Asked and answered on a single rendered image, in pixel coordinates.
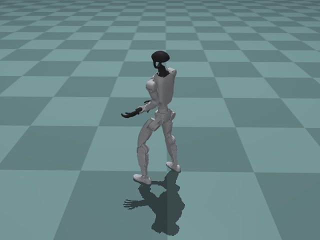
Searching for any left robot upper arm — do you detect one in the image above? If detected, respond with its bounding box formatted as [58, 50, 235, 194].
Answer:
[145, 78, 160, 105]

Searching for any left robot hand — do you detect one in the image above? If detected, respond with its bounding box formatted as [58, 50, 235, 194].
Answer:
[121, 107, 143, 118]

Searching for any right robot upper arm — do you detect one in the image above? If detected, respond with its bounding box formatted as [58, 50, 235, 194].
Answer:
[168, 67, 177, 85]

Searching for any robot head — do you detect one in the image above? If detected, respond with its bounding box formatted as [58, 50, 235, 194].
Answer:
[151, 50, 170, 77]

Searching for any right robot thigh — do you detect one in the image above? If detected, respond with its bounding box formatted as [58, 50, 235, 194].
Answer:
[162, 110, 176, 146]

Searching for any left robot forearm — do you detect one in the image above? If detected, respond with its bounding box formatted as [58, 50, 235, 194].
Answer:
[138, 101, 158, 114]

